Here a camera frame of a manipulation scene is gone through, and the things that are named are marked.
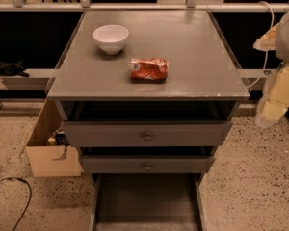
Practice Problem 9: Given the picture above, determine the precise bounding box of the black object on shelf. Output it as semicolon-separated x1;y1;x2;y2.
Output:
0;61;29;78

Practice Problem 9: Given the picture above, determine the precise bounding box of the white ceramic bowl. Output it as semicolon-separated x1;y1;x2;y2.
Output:
92;25;129;55

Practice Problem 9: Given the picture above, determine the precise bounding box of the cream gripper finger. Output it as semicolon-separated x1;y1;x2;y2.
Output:
253;24;279;52
255;64;289;128

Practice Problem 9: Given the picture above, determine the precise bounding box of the grey middle drawer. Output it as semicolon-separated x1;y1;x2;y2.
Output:
82;155;215;173

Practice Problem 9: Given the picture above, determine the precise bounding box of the cardboard box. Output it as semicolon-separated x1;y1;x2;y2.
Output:
25;100;83;177

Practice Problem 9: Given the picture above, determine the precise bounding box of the crushed orange soda can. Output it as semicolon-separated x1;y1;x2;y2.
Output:
128;58;169;80

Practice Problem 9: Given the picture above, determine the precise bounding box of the grey top drawer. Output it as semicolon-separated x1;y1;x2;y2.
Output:
62;121;232;147

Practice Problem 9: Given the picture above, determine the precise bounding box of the white hanging cable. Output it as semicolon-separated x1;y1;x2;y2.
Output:
246;0;276;90

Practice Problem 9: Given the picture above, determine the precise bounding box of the black floor cable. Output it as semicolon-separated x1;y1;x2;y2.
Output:
0;176;33;231

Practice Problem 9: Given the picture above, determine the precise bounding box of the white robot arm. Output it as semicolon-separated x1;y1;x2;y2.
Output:
253;11;289;128

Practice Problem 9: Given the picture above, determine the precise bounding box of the metal shelf rail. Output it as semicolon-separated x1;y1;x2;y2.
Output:
0;3;289;13

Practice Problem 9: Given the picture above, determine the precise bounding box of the grey open bottom drawer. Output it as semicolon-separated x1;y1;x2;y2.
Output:
89;174;207;231

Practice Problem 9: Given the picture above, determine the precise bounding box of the grey drawer cabinet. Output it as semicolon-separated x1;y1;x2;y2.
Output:
47;9;250;175

